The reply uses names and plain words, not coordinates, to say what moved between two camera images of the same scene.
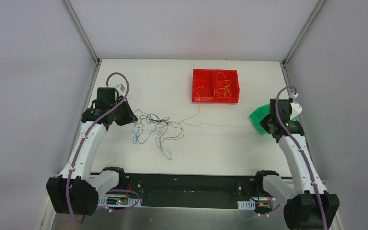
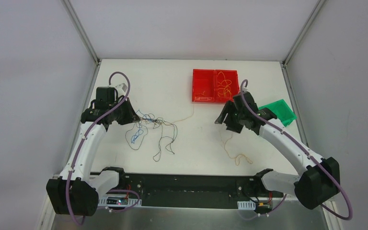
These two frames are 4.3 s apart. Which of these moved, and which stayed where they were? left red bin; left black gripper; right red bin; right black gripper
Moved: right black gripper
Stayed: left black gripper; right red bin; left red bin
